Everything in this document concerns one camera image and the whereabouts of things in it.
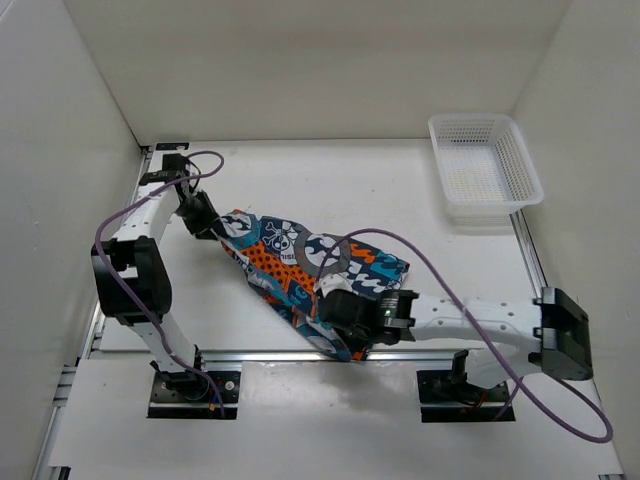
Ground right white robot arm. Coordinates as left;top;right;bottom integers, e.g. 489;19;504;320
319;287;593;400

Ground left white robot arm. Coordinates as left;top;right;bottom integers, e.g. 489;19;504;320
91;153;226;403

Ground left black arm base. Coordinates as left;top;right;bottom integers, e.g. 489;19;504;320
147;370;241;420

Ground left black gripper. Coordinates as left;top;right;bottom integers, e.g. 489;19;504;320
174;190;226;242

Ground left aluminium rail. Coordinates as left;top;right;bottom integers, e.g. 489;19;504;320
29;144;154;480

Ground dark label sticker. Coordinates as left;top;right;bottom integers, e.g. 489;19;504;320
155;142;189;151

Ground colourful patterned shorts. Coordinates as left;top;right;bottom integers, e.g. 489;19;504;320
218;210;410;362

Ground white plastic basket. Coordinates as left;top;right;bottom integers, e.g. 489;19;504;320
428;113;544;223

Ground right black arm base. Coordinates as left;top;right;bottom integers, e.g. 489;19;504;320
416;370;516;424

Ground right aluminium rail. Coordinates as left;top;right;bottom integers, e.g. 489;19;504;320
510;211;628;479

